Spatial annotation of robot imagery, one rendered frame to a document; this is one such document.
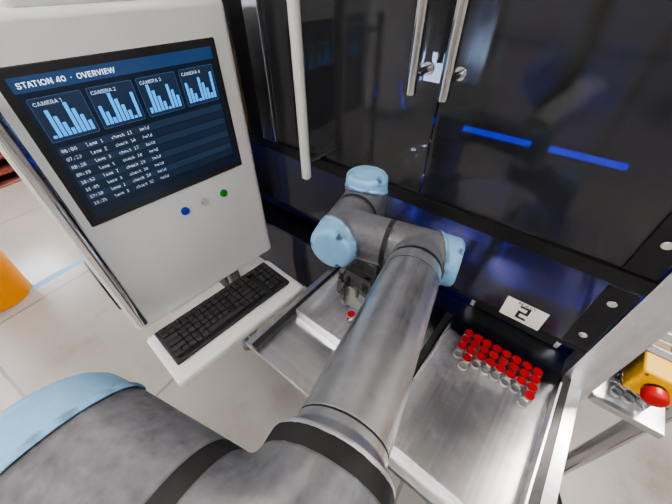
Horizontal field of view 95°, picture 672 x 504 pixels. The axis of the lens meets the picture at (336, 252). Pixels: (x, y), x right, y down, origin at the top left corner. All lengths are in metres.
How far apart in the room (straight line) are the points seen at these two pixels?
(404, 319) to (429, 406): 0.49
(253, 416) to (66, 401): 1.50
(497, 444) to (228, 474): 0.65
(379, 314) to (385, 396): 0.08
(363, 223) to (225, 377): 1.51
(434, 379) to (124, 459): 0.68
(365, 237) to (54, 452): 0.37
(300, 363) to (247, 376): 1.04
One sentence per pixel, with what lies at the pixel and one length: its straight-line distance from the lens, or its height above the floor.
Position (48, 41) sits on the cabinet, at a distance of 0.79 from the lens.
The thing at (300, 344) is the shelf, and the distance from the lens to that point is 0.84.
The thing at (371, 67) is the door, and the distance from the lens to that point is 0.73.
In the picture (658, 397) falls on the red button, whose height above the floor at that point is 1.01.
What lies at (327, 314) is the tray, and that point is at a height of 0.88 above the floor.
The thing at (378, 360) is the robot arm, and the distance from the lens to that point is 0.27.
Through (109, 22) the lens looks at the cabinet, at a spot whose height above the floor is 1.52.
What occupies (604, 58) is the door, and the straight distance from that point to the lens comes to 0.61.
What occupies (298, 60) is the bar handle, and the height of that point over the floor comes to 1.45.
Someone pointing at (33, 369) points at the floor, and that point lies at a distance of 2.43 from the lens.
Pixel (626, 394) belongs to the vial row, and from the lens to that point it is 0.98.
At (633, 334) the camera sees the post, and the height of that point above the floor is 1.09.
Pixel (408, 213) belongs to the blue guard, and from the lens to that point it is 0.78.
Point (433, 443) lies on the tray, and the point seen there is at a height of 0.88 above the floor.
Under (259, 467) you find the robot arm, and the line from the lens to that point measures 0.22.
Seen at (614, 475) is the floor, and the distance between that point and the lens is 2.01.
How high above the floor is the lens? 1.60
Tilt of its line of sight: 43 degrees down
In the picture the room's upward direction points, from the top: straight up
